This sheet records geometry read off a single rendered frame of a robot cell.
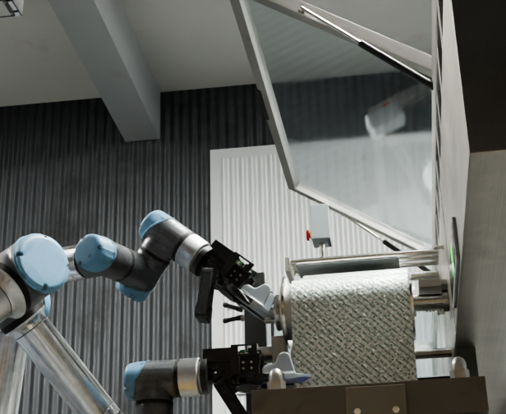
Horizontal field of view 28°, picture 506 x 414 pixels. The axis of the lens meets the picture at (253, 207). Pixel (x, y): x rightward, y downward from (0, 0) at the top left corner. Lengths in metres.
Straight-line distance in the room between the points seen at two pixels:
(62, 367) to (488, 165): 1.09
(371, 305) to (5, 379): 0.88
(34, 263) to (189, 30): 3.64
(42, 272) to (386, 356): 0.67
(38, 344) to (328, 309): 0.58
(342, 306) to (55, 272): 0.56
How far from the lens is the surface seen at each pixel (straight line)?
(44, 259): 1.94
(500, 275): 1.65
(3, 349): 2.46
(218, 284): 2.15
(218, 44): 5.57
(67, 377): 2.09
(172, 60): 5.71
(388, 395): 1.78
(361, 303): 2.05
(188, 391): 2.03
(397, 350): 2.02
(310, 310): 2.05
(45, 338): 2.08
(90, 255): 2.12
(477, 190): 1.34
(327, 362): 2.02
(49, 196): 5.89
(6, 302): 1.91
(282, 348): 2.11
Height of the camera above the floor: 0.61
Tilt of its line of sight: 23 degrees up
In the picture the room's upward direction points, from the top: 2 degrees counter-clockwise
